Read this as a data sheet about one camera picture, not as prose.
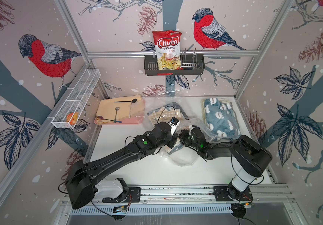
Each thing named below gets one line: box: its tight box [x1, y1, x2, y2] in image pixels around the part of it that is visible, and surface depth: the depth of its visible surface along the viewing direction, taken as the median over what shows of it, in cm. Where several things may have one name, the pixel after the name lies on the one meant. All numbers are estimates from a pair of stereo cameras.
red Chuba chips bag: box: [152, 30, 183, 71], surface depth 85 cm
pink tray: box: [94, 98, 146, 125], surface depth 106 cm
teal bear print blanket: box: [204, 97, 241, 142], surface depth 95 cm
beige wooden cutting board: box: [96, 94, 145, 120], surface depth 116 cm
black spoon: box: [113, 98, 138, 104], surface depth 120 cm
